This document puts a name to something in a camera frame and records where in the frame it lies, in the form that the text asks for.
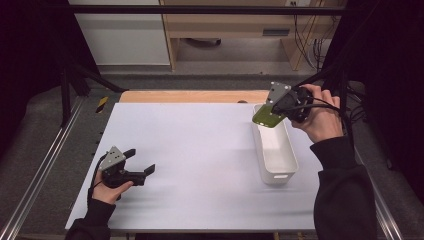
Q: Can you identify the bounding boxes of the yellow black tape marker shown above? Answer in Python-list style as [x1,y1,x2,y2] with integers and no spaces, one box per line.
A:
[95,96,110,114]

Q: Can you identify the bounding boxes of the white plastic bin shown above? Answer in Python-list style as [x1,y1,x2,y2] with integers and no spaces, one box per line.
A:
[251,103,300,186]

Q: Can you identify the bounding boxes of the wooden desk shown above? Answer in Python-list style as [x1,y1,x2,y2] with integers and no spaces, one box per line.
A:
[159,0,336,72]

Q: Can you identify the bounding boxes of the bundle of desk cables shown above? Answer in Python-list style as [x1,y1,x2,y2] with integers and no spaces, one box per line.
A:
[290,0,335,71]

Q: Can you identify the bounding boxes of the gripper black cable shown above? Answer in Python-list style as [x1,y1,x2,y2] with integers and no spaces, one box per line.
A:
[86,154,108,205]
[283,96,354,138]

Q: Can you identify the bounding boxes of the black floor cables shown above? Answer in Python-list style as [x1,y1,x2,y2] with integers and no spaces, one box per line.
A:
[343,83,368,134]

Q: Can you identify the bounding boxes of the black curtain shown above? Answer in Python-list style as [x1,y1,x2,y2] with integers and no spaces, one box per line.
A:
[321,0,424,204]
[0,0,99,159]

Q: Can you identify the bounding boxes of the aluminium rail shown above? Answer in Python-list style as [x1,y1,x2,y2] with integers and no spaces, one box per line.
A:
[0,95,85,240]
[353,146,405,240]

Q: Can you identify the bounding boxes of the black horizontal frame bar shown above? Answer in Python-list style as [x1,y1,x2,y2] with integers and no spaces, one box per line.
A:
[66,4,349,16]

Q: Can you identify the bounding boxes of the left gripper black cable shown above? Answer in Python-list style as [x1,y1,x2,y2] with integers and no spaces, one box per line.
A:
[86,154,108,205]

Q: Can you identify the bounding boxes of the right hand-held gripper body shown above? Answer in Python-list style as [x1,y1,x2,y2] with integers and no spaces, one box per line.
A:
[266,81,315,122]

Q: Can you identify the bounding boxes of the white table cover sheet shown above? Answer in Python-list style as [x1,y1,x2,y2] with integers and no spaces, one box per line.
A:
[64,102,324,233]

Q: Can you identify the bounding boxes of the person's right hand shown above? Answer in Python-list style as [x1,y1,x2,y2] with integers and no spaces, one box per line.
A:
[291,83,345,144]

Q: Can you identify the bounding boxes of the white cabinet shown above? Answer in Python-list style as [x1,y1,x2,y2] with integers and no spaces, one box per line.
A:
[67,0,171,66]

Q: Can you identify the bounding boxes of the green phone case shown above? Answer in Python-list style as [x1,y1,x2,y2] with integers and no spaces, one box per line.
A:
[252,104,287,129]

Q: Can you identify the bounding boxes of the person's left hand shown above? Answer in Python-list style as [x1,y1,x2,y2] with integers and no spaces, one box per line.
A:
[91,171,135,205]

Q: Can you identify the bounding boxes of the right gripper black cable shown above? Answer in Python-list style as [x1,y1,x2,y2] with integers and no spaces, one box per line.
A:
[283,96,354,138]

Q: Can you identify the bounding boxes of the black frame strut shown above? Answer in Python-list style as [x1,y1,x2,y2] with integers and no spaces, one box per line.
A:
[60,63,130,128]
[293,64,350,125]

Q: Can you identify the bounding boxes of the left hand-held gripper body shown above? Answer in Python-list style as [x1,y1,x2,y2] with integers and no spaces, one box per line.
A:
[98,145,147,189]

